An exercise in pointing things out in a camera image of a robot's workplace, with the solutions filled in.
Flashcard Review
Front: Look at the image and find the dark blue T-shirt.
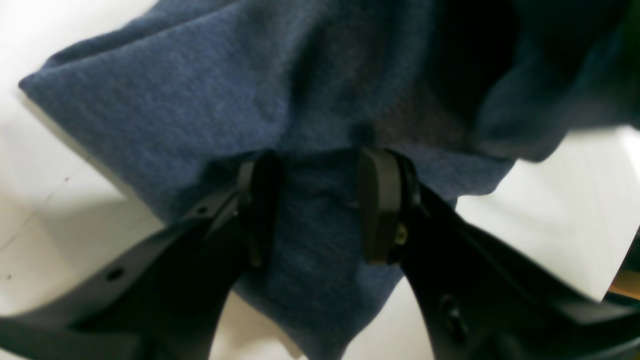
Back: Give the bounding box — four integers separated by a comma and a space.
18, 0, 639, 360

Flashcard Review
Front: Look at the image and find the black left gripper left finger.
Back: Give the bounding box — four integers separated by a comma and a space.
0, 150, 282, 360

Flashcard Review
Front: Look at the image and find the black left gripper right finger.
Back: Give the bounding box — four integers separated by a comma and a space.
357, 148, 640, 360

